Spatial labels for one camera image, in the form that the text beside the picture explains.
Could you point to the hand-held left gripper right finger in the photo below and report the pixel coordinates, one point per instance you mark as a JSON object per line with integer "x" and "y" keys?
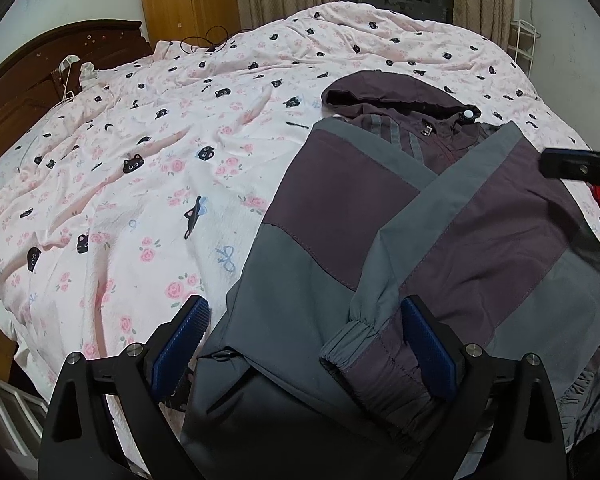
{"x": 430, "y": 355}

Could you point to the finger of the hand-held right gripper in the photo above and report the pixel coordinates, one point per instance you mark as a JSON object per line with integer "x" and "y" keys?
{"x": 570, "y": 162}

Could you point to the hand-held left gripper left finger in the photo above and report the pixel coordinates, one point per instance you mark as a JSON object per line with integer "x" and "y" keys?
{"x": 180, "y": 350}

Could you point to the grey and purple hooded jacket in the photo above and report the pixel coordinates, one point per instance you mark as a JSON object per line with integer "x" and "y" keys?
{"x": 355, "y": 220}

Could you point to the pink cat-print blanket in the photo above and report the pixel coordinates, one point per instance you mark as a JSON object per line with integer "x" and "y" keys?
{"x": 130, "y": 185}

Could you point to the grey metal rack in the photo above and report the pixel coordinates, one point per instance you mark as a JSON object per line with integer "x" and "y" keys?
{"x": 5, "y": 400}

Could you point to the white charger on headboard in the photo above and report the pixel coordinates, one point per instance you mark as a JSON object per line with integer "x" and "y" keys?
{"x": 69, "y": 61}

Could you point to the dark wooden headboard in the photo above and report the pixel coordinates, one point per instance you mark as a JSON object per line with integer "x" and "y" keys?
{"x": 30, "y": 60}

